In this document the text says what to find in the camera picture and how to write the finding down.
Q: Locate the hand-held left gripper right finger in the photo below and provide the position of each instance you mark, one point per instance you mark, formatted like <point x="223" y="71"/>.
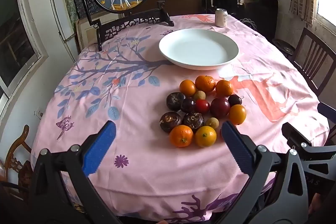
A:
<point x="237" y="146"/>

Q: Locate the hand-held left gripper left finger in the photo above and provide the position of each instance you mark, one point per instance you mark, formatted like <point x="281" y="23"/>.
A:
<point x="99" y="148"/>

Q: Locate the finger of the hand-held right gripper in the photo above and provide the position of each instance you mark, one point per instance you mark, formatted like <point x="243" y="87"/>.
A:
<point x="295" y="132"/>
<point x="326" y="111"/>

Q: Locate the large red plum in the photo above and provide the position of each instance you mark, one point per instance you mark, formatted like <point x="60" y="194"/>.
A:
<point x="220" y="107"/>

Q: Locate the small dark plum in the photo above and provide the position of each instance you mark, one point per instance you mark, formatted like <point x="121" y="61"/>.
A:
<point x="235" y="100"/>
<point x="188" y="105"/>

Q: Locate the dark brown water chestnut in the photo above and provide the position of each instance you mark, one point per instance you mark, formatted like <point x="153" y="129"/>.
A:
<point x="175" y="101"/>
<point x="193" y="121"/>
<point x="170" y="122"/>

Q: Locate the white round plate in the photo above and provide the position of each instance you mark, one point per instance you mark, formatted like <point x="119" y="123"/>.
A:
<point x="198" y="49"/>

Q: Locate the pink printed tablecloth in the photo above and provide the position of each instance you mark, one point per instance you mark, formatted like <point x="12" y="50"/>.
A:
<point x="147" y="161"/>

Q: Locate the dark wooden slat chair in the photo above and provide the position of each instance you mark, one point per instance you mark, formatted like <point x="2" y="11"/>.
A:
<point x="313" y="56"/>

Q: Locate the dark round metal pot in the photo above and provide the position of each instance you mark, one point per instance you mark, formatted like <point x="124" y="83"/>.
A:
<point x="284" y="46"/>

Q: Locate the carved brown wooden chair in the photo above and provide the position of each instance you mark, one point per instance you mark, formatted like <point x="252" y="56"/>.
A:
<point x="15" y="158"/>

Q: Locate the black glass panel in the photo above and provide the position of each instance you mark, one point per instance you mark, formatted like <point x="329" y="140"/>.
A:
<point x="252" y="11"/>

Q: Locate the white drink can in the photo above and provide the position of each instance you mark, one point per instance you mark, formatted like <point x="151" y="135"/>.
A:
<point x="221" y="18"/>

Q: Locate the white framed window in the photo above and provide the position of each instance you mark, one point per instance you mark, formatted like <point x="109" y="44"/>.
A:
<point x="18" y="37"/>

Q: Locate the white leaning board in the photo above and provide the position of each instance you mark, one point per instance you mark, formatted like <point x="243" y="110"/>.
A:
<point x="59" y="11"/>

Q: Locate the brown wooden cabinet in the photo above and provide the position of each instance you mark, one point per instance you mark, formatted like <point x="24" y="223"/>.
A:
<point x="183" y="2"/>

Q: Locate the white wall outlet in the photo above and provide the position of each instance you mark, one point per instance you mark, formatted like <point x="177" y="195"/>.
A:
<point x="39" y="113"/>

